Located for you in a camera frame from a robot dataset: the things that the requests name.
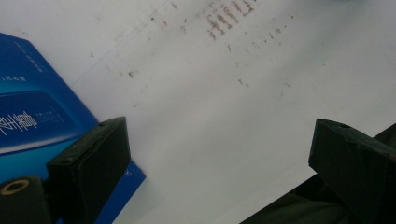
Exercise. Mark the blue cardboard box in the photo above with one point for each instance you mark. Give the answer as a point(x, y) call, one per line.
point(34, 102)

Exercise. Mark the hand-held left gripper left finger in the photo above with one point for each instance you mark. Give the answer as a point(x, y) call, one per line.
point(90, 168)

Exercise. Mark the dark cloth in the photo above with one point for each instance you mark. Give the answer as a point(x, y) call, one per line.
point(295, 208)

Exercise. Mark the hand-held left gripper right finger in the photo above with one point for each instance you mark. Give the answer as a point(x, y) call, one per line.
point(351, 168)

